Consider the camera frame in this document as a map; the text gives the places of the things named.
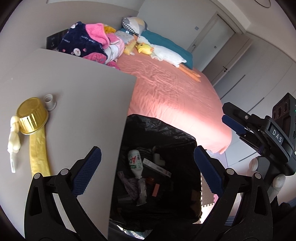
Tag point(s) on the white tissue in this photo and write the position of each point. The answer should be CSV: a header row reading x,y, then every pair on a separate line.
x,y
14,143

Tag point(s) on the black wall socket panel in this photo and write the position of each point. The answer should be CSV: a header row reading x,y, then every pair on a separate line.
x,y
54,40

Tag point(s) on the white plastic bottle cap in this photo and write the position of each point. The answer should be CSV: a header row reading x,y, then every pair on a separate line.
x,y
49,102

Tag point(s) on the white bedroom door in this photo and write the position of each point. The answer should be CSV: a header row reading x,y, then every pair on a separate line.
x,y
210,41

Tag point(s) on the yellow dotted long pillow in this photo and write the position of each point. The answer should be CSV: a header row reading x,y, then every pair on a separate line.
x,y
130,47

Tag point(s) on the black trash bin bag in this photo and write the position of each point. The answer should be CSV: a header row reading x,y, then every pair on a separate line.
x,y
170,200

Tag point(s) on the yellow plush garment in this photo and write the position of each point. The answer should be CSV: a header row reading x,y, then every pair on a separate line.
x,y
108,29

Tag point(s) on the colourful foam floor mat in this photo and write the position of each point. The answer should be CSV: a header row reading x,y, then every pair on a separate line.
x,y
207,197

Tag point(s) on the white rectangular carton box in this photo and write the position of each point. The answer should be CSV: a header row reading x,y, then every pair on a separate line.
x,y
155,167

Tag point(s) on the grey green snack bag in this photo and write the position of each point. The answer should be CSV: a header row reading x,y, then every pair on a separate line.
x,y
142,191

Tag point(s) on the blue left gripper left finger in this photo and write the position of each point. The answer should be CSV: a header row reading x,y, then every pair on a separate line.
x,y
83,170

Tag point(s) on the white goose plush toy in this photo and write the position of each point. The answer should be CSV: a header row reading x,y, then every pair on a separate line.
x,y
161,53

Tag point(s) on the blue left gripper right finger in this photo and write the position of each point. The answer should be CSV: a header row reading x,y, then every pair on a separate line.
x,y
211,169

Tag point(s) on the pink hello kitty blanket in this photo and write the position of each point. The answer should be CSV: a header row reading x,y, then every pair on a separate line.
x,y
102,59

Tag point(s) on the checkered patchwork pillow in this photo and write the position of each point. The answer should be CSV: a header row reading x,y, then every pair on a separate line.
x,y
134,25

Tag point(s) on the pink white folded quilt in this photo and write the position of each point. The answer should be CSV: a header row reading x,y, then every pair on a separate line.
x,y
115,48

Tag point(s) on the black tracker camera box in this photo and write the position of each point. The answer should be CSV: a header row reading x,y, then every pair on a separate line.
x,y
284,115

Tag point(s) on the white gloved right hand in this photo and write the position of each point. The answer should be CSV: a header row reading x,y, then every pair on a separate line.
x,y
273,179

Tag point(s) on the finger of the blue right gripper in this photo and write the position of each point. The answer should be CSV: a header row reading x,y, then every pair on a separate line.
x,y
234,125

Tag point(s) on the yellow duck plush toy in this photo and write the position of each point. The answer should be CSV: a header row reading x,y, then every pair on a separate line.
x,y
145,49

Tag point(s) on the navy pink fleece blanket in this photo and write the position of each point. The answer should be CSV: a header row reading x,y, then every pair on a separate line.
x,y
83,39

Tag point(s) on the gold foil baking cup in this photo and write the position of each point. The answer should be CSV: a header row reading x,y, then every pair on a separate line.
x,y
32,116

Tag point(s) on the bed with pink sheet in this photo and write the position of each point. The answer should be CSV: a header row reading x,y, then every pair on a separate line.
x,y
164,92

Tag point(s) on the white yogurt drink bottle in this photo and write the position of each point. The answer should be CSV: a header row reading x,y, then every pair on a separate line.
x,y
135,163

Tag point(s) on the yellow snack wrapper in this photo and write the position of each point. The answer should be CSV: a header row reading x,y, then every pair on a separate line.
x,y
38,153

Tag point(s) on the teal pillow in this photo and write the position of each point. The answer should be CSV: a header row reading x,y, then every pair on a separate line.
x,y
156,39

